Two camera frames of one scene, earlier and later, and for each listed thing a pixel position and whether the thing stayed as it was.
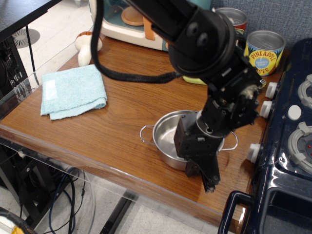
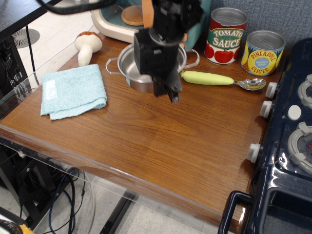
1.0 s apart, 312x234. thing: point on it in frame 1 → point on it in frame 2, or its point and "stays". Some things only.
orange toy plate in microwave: x=130 y=15 stays
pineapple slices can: x=264 y=49 stays
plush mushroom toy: x=83 y=43 stays
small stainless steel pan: x=162 y=135 → x=125 y=61
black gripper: x=200 y=150 → x=158 y=56
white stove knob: x=271 y=89 stays
